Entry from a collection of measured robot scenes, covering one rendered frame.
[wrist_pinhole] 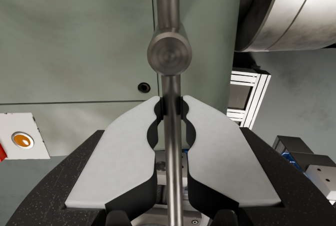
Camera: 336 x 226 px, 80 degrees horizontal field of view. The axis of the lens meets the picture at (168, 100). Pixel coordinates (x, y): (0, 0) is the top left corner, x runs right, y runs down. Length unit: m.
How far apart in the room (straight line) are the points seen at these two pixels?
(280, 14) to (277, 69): 1.47
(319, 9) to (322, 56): 1.58
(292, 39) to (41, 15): 0.30
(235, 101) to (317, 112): 0.82
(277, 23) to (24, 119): 0.33
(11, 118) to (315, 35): 0.41
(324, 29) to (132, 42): 0.24
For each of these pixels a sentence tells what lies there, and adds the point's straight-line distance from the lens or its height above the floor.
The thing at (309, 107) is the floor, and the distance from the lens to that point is 2.04.
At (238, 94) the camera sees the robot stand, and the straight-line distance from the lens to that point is 1.47.
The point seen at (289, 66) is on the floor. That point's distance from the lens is 1.78.
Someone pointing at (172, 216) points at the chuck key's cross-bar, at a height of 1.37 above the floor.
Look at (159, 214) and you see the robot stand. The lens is 0.57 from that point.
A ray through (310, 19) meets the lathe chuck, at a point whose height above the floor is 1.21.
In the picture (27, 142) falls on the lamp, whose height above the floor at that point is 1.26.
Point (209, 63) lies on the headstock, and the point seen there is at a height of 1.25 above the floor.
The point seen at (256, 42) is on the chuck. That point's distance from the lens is 0.32.
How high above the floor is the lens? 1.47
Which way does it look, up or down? 62 degrees down
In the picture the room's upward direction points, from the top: 178 degrees counter-clockwise
